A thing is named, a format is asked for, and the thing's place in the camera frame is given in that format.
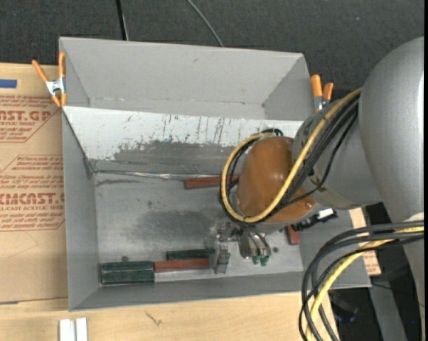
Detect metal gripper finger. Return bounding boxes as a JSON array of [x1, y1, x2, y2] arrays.
[[213, 249, 232, 276], [203, 222, 233, 252]]

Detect dark green flat block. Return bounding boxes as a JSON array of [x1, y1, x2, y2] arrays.
[[100, 269, 156, 285], [100, 261, 155, 272], [166, 248, 215, 261]]

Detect grey metal bin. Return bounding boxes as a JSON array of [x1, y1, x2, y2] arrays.
[[58, 36, 373, 312]]

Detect red-brown flat block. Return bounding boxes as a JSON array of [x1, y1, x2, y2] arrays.
[[286, 224, 301, 246], [183, 175, 240, 190], [154, 258, 211, 273]]

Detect brown cardboard board, red print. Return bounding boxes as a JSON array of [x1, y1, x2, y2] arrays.
[[0, 61, 382, 307]]

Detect black cylinder on white bracket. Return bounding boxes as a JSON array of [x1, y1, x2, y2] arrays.
[[291, 207, 338, 232]]

